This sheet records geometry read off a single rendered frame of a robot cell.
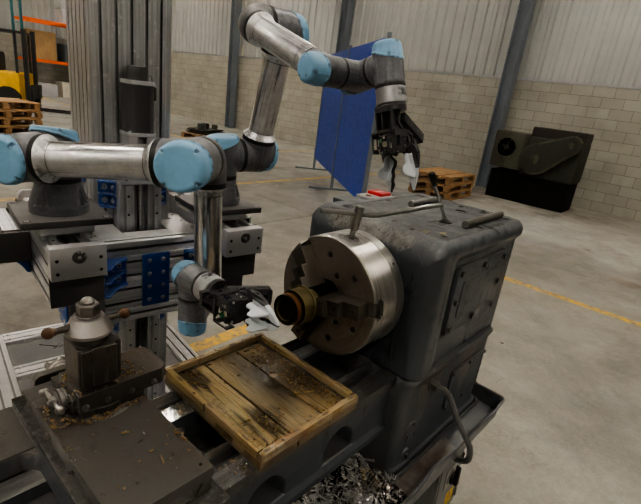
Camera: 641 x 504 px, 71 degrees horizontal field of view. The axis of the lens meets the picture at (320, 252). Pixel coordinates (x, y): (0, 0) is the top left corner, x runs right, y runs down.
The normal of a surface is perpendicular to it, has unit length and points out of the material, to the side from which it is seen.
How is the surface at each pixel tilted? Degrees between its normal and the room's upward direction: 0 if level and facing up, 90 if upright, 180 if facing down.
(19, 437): 0
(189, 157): 90
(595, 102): 90
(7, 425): 0
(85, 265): 90
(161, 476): 0
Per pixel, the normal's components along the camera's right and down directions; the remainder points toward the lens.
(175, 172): 0.04, 0.33
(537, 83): -0.66, 0.17
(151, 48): 0.64, 0.32
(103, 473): 0.13, -0.94
